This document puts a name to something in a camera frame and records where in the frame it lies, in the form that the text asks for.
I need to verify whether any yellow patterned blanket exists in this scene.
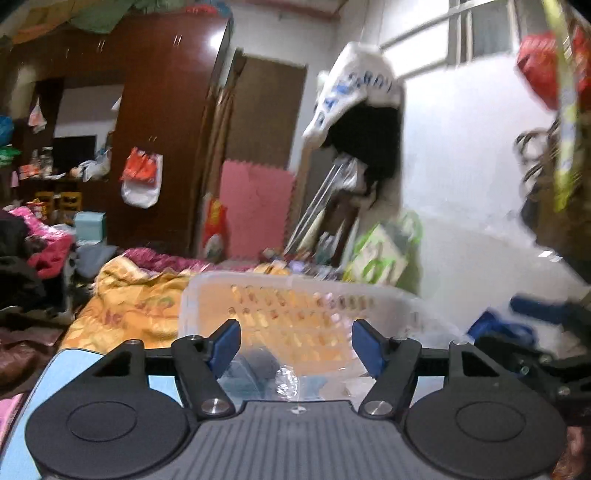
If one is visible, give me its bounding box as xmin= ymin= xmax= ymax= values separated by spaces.
xmin=59 ymin=255 xmax=279 ymax=354

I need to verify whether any blue fabric shopping bag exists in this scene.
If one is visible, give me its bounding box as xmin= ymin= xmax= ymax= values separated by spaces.
xmin=467 ymin=310 xmax=538 ymax=347

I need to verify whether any white plastic laundry basket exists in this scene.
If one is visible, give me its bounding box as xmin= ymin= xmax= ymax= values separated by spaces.
xmin=178 ymin=271 xmax=465 ymax=405

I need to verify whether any green white shopping bag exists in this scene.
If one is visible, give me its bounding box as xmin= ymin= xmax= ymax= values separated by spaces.
xmin=342 ymin=210 xmax=423 ymax=287

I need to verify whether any pink foam mat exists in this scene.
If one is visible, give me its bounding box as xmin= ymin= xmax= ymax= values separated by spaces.
xmin=219 ymin=160 xmax=294 ymax=259

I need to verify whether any teal small box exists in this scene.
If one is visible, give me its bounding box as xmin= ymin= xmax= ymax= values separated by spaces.
xmin=74 ymin=211 xmax=106 ymax=244

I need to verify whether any pink floral bedding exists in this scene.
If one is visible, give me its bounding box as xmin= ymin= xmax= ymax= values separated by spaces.
xmin=9 ymin=207 xmax=75 ymax=280

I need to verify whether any orange white hanging bag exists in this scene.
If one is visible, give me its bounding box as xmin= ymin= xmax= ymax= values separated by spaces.
xmin=120 ymin=147 xmax=163 ymax=209

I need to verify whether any brown hanging bag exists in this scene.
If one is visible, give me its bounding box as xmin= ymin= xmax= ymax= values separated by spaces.
xmin=514 ymin=114 xmax=590 ymax=282

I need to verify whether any white hanging tote bag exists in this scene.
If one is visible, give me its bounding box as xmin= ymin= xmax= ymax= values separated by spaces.
xmin=303 ymin=42 xmax=403 ymax=149

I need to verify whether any dark red wooden wardrobe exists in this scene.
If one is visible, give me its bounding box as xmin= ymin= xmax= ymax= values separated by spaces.
xmin=1 ymin=11 xmax=233 ymax=256

